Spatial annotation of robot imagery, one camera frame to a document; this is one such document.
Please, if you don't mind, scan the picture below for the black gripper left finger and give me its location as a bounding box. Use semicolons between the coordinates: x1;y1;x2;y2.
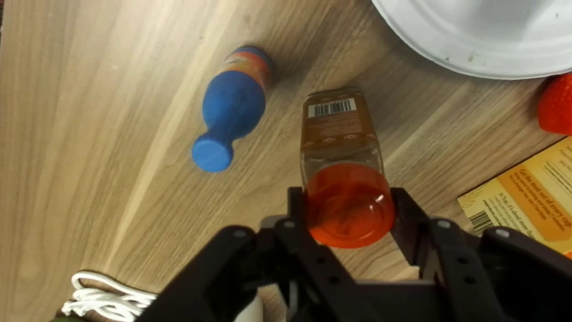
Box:
140;186;372;322

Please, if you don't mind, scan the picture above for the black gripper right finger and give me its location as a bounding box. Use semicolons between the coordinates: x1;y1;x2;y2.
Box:
390;188;572;322

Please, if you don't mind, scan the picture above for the spice jar orange lid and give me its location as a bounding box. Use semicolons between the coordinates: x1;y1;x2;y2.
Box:
299;86;399;251

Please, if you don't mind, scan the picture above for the white round plate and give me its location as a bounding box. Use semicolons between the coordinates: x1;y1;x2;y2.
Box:
370;0;572;82

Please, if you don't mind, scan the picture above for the yellow cardboard box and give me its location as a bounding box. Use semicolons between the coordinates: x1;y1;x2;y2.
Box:
456;134;572;261

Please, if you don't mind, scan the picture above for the small blue bottle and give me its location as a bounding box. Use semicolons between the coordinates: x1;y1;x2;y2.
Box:
190;43;275;175

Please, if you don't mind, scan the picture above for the coiled white cable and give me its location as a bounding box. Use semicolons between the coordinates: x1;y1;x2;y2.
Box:
59;270;159;322

